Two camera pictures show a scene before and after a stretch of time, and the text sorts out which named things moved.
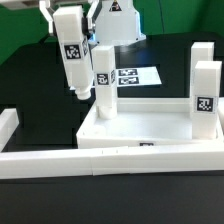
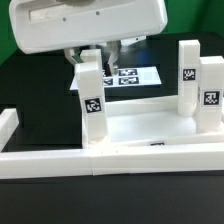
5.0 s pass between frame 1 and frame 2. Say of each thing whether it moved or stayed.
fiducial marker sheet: stayed
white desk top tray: moved
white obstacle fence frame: stayed
